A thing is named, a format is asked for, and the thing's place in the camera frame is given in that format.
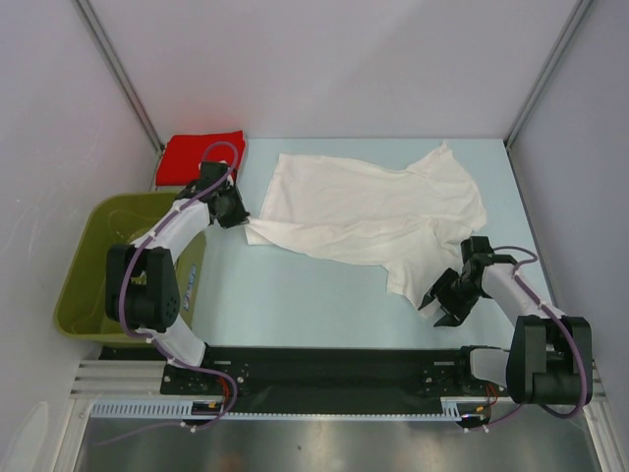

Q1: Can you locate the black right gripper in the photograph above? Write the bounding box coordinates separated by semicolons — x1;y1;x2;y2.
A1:
422;267;486;326

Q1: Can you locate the white t shirt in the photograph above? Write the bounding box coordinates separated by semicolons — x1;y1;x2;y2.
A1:
245;144;487;318

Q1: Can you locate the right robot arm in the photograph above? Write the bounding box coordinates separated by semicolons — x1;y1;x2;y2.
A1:
421;236;593;417

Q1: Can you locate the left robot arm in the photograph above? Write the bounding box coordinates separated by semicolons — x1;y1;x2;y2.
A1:
105;161;250;393

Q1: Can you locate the folded red t shirt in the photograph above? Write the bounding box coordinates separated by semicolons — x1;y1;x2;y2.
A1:
155;130;247;187

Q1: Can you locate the olive green plastic bin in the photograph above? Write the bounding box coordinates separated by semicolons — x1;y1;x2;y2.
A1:
54;192;210;347

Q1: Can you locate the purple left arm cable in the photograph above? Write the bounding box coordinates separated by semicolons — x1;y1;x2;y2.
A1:
95;141;247;446

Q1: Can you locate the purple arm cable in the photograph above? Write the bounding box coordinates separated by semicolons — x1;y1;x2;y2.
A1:
95;141;247;446
484;245;591;434

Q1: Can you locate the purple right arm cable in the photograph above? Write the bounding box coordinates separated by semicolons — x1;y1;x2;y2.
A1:
484;245;591;434

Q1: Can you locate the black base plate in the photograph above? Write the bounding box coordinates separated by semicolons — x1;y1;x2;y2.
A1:
100;343;515;415

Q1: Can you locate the white slotted cable duct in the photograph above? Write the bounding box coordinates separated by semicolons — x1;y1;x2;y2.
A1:
90;399;488;422

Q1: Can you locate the aluminium front rail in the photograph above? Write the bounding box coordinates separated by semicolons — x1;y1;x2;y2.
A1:
68;358;608;402

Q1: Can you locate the aluminium frame post left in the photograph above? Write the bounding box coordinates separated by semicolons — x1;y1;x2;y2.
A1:
73;0;166;153

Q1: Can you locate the aluminium frame post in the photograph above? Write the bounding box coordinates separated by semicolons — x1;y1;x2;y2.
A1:
73;0;166;153
503;0;597;152

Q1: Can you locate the aluminium frame post right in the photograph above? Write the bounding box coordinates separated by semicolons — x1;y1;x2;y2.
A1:
503;0;597;152

